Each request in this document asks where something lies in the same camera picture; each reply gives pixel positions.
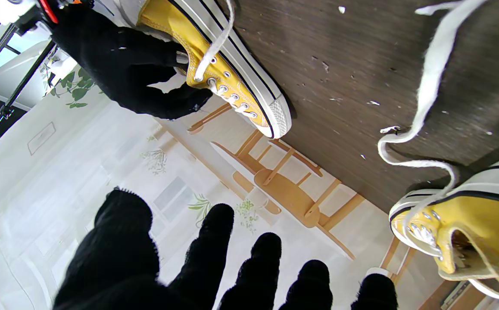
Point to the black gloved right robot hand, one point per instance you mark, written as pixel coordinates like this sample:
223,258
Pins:
116,60

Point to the printed room scene backdrop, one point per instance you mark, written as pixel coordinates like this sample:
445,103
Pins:
60,193

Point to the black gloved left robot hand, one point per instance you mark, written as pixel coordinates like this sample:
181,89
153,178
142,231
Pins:
120,258

